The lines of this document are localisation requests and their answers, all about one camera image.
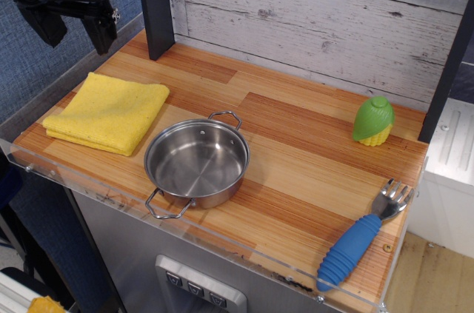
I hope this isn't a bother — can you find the white cabinet at right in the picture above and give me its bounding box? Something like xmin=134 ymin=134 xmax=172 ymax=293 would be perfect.
xmin=408 ymin=98 xmax=473 ymax=258

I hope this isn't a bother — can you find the blue handled metal fork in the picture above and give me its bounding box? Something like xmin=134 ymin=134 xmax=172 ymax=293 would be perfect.
xmin=316 ymin=179 xmax=415 ymax=292

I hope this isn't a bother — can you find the stainless steel pot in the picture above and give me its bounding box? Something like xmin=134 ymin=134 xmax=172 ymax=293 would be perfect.
xmin=144 ymin=110 xmax=250 ymax=220

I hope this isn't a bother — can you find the black vertical post left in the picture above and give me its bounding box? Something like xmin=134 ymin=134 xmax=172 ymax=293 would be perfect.
xmin=141 ymin=0 xmax=175 ymax=61

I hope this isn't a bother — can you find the silver button control panel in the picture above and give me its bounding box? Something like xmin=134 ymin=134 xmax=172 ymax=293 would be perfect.
xmin=155 ymin=255 xmax=247 ymax=312

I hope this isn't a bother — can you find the folded yellow towel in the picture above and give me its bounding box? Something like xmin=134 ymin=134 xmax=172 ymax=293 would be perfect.
xmin=42 ymin=73 xmax=170 ymax=156

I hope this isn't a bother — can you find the yellow object bottom left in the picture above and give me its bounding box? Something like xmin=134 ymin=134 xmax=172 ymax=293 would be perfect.
xmin=27 ymin=296 xmax=66 ymax=313

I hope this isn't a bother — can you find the black vertical post right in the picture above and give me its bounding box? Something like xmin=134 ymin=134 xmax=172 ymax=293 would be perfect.
xmin=418 ymin=0 xmax=473 ymax=144

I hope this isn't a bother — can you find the black vertical post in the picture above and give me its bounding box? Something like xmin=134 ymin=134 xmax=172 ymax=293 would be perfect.
xmin=418 ymin=0 xmax=473 ymax=144
xmin=141 ymin=0 xmax=175 ymax=61

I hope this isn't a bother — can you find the green and yellow toy corn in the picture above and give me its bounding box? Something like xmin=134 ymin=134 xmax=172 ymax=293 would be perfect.
xmin=352 ymin=96 xmax=395 ymax=147

